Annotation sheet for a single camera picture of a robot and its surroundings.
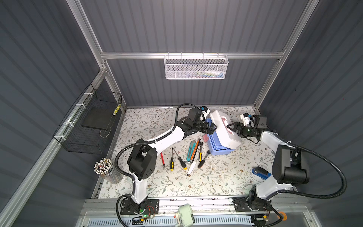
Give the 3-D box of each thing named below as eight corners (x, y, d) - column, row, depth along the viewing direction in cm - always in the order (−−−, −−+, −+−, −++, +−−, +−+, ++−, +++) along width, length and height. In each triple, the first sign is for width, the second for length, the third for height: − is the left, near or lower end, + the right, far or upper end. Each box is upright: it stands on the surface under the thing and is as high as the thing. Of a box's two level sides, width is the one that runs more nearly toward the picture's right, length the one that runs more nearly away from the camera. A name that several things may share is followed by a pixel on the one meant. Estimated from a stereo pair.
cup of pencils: (107, 184, 83) (91, 173, 68) (112, 170, 88) (97, 157, 73) (121, 184, 83) (108, 173, 68) (125, 170, 88) (113, 157, 73)
